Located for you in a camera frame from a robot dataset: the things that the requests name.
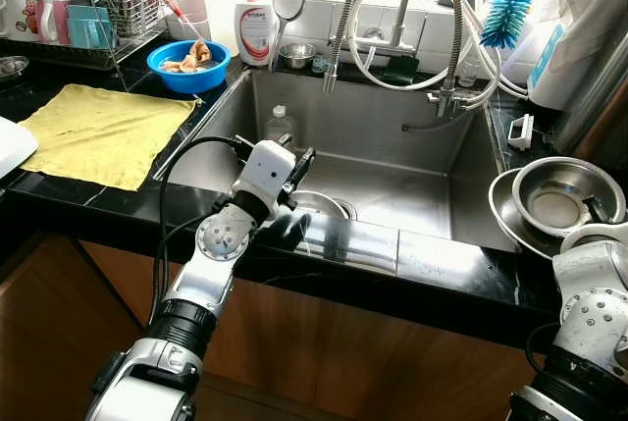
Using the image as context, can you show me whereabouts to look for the small steel bowl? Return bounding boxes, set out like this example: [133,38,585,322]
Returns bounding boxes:
[511,156,627,237]

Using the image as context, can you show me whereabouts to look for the round steel dish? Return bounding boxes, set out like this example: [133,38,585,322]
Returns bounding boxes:
[289,190,356,223]

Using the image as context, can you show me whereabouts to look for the clear plastic bottle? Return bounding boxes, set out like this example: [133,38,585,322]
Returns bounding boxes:
[263,104,295,152]

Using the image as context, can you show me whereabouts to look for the stainless steel sink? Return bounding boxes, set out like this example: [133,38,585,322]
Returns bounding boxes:
[155,68,521,255]

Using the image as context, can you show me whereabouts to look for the tall steel pot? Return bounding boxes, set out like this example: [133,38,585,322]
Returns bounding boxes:
[549,24,628,157]

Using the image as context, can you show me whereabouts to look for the white plastic clip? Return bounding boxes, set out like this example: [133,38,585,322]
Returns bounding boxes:
[507,113,536,150]

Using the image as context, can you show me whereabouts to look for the blue plastic basin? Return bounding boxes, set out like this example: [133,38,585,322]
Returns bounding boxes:
[146,39,232,95]

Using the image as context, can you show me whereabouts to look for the green sponge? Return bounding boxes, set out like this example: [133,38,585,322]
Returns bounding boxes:
[381,53,420,85]

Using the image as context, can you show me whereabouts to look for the white soap bottle red pump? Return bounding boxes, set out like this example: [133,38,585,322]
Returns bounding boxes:
[234,0,276,69]

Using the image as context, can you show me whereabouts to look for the brown food scraps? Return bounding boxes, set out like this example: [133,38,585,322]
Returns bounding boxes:
[159,41,213,74]

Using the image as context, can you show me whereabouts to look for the white plastic container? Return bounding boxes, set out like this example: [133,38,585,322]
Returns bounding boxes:
[523,0,628,111]

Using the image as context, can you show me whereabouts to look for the clear spray bottle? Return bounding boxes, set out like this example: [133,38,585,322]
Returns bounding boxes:
[201,0,241,54]

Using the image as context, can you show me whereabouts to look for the chrome faucet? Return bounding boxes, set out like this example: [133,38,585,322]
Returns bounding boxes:
[351,0,425,57]

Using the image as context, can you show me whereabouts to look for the brown wood cabinet front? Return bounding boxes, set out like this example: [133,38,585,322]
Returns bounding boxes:
[0,235,550,421]

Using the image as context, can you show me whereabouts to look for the yellow cloth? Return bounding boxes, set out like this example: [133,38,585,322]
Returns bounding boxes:
[18,83,197,192]

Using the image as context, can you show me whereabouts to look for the spring gooseneck faucet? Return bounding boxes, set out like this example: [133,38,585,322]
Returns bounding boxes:
[405,0,492,120]

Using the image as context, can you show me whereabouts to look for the red white brush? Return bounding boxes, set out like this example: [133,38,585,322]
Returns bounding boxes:
[155,0,189,26]

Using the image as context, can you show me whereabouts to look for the blue bottle brush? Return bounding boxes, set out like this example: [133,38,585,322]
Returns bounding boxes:
[478,0,536,51]

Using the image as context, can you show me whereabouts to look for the teal plastic container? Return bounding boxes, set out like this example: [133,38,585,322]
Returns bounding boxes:
[67,5,114,51]

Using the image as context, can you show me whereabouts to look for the white plate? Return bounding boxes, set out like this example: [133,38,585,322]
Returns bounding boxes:
[0,115,38,180]

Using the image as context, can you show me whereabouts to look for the pink mug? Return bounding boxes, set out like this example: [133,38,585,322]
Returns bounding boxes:
[37,0,72,45]

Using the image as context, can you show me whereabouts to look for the steel lid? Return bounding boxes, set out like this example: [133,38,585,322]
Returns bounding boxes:
[0,56,28,81]

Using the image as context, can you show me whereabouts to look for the white printed mug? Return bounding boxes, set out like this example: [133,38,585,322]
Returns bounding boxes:
[3,0,42,42]

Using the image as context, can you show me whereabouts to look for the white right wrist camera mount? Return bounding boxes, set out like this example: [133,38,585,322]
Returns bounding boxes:
[559,222,628,245]

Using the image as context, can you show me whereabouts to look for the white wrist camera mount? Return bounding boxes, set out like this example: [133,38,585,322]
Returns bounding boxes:
[559,222,628,245]
[235,139,297,208]

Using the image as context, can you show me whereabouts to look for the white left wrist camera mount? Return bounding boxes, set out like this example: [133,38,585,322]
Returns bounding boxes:
[235,139,297,208]

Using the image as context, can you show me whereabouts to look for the steel flexible sprayer hose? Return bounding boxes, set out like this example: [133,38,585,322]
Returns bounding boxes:
[322,0,366,95]

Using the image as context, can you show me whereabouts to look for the white hose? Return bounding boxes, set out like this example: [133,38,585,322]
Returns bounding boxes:
[345,0,501,110]

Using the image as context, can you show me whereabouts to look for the steel wire cutlery holder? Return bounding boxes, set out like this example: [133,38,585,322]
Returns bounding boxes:
[98,0,166,39]

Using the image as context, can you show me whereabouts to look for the steel wire dish rack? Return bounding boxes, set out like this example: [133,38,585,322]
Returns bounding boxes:
[0,0,168,71]

